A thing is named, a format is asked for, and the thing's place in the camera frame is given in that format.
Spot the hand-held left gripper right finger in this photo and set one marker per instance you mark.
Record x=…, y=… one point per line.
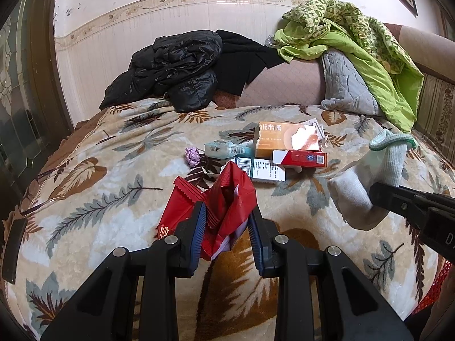
x=256, y=241

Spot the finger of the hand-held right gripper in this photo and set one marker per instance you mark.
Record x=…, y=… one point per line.
x=398, y=199

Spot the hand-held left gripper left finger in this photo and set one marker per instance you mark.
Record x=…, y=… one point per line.
x=197, y=234

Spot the white sock with green cuff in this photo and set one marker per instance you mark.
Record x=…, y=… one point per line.
x=355, y=199

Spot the red plastic bag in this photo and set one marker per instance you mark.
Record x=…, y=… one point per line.
x=229, y=202

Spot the blue and white box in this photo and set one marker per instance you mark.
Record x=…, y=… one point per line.
x=265, y=172

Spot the red flat snack wrapper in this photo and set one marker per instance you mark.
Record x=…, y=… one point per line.
x=174, y=213

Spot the red mesh bag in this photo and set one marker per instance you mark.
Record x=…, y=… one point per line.
x=439, y=284

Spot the purple crumpled paper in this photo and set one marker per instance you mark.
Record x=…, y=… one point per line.
x=193, y=156

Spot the teal crumpled packet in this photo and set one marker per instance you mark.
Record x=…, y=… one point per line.
x=222, y=149

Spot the red and white box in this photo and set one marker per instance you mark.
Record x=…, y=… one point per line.
x=302, y=158

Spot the leaf print blanket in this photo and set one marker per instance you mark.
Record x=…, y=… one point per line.
x=106, y=184

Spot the white paper packet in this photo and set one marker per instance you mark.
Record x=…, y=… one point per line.
x=318, y=129

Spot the orange cardboard box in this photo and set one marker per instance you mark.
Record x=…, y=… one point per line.
x=280, y=138

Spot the grey quilted pillow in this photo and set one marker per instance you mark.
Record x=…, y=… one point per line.
x=343, y=81

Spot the brown sofa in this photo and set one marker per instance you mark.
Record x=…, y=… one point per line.
x=284, y=85

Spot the black puffer jacket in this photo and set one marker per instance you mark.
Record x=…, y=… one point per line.
x=170, y=71

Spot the green patterned quilt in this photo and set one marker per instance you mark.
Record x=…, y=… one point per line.
x=355, y=35

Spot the black cloth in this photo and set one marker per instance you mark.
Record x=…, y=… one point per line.
x=245, y=60

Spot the black flat device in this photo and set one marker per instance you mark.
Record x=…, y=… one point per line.
x=14, y=248

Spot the wooden glass door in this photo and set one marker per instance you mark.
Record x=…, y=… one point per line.
x=28, y=78

